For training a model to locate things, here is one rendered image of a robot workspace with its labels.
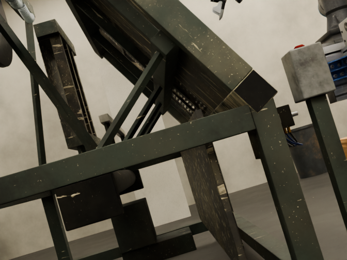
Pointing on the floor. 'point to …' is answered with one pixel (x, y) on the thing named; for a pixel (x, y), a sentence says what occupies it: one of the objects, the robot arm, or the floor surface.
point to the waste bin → (307, 152)
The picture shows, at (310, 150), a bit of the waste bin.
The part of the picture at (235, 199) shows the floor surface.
